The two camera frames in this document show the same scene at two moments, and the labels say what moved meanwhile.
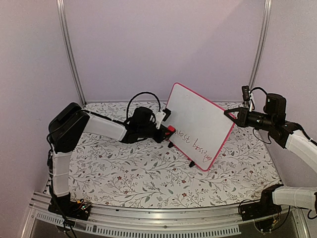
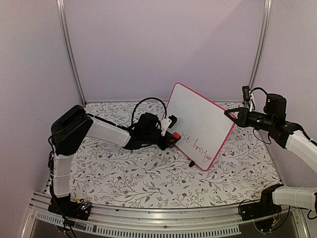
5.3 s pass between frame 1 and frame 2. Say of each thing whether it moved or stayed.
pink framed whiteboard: stayed
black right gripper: stayed
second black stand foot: stayed
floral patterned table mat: stayed
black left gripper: moved
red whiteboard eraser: moved
